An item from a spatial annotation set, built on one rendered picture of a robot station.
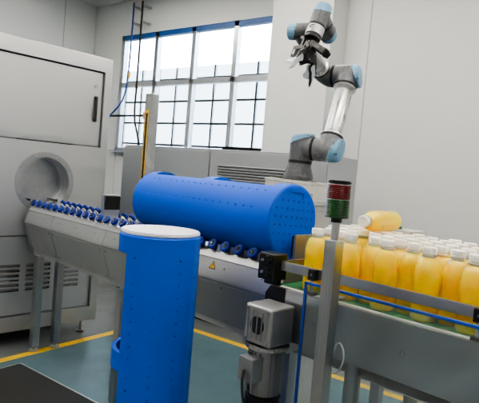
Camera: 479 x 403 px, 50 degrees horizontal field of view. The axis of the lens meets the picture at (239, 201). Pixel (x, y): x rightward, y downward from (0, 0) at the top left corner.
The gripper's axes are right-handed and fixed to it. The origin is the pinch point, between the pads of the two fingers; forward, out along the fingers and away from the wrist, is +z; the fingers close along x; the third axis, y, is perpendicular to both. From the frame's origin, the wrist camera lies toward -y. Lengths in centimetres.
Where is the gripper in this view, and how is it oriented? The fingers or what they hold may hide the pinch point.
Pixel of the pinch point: (300, 78)
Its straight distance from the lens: 219.8
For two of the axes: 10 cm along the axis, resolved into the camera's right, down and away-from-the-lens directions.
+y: -6.8, -1.5, 7.2
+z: -3.6, 9.2, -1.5
